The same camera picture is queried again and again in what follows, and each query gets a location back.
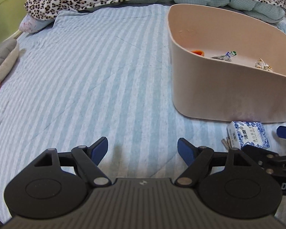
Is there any blue white porcelain-pattern box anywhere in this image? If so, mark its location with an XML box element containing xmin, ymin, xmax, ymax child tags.
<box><xmin>227</xmin><ymin>121</ymin><xmax>270</xmax><ymax>149</ymax></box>

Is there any sunflower print scrunchie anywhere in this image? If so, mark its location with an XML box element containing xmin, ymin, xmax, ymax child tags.
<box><xmin>255</xmin><ymin>58</ymin><xmax>273</xmax><ymax>72</ymax></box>

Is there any bag of dried herbs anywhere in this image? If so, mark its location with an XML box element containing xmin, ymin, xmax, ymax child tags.
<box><xmin>212</xmin><ymin>51</ymin><xmax>237</xmax><ymax>62</ymax></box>

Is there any orange cloth pouch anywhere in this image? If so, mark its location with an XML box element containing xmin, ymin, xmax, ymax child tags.
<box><xmin>191</xmin><ymin>50</ymin><xmax>205</xmax><ymax>56</ymax></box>

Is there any striped blue bed sheet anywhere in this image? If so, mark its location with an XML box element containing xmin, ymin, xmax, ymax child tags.
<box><xmin>0</xmin><ymin>4</ymin><xmax>286</xmax><ymax>222</ymax></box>

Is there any beige plastic storage basket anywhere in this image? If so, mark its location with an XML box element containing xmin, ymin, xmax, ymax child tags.
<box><xmin>167</xmin><ymin>4</ymin><xmax>286</xmax><ymax>123</ymax></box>

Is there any grey white plush cushion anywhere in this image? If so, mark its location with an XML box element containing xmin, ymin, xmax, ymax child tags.
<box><xmin>0</xmin><ymin>38</ymin><xmax>19</xmax><ymax>88</ymax></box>

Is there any pink floral pillow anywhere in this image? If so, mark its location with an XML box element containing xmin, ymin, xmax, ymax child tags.
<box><xmin>19</xmin><ymin>14</ymin><xmax>53</xmax><ymax>34</ymax></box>

